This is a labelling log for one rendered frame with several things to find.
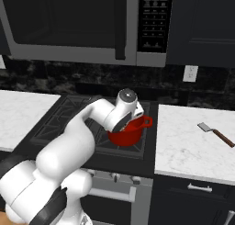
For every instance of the black gas hob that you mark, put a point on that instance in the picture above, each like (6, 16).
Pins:
(64, 112)

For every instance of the dark lower cupboard door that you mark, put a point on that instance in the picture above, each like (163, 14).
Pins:
(183, 213)

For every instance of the red pot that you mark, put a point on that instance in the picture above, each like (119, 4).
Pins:
(128, 138)

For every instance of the silver oven knob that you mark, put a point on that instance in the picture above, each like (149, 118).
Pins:
(91, 172)
(115, 177)
(135, 180)

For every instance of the dark cupboard door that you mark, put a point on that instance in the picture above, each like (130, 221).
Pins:
(202, 26)
(3, 39)
(183, 213)

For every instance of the silver oven door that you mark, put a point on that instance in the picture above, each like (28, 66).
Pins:
(113, 210)

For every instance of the white wall socket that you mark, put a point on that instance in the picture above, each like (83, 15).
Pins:
(190, 73)

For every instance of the silver black microwave oven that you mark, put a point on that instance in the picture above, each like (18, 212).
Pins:
(76, 23)

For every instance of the dark drawer front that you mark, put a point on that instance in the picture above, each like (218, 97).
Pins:
(171, 188)

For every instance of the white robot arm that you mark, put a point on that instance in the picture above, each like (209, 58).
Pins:
(70, 149)

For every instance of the dark upper cupboard door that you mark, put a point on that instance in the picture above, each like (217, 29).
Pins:
(3, 39)
(202, 26)

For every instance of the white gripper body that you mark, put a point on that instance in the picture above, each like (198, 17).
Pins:
(138, 110)

